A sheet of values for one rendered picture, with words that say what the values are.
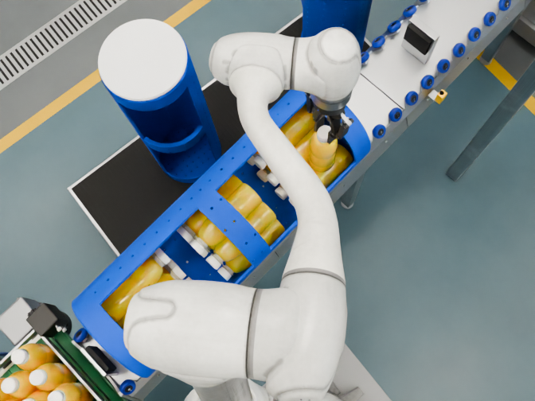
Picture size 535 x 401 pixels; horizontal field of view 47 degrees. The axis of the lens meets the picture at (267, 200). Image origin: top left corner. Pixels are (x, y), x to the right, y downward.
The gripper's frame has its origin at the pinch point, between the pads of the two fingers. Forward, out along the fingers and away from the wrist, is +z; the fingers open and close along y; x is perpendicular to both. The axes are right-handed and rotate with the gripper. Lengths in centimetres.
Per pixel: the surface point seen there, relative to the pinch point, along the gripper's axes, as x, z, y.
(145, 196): 40, 117, 64
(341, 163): -3.0, 24.1, -4.5
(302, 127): -1.1, 16.7, 9.0
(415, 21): -51, 23, 9
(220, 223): 34.2, 8.7, 4.1
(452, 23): -68, 39, 4
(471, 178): -70, 131, -33
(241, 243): 33.8, 11.7, -2.8
